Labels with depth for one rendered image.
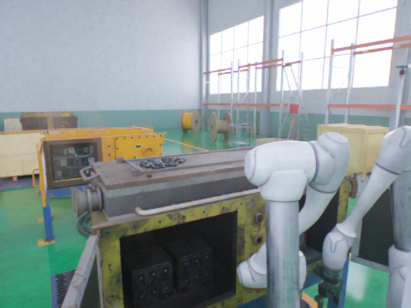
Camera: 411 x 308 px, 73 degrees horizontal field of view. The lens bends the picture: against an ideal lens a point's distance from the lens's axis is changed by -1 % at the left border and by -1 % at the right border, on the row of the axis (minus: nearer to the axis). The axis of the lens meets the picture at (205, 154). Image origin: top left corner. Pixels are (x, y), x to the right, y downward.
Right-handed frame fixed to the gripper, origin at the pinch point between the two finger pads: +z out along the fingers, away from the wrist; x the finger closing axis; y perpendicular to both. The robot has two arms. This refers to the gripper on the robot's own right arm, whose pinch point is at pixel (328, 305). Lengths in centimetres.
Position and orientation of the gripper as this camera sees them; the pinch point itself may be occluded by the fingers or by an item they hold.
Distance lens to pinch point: 168.8
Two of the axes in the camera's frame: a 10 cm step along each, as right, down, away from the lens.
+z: 0.0, 9.8, 1.9
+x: 8.6, -0.9, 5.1
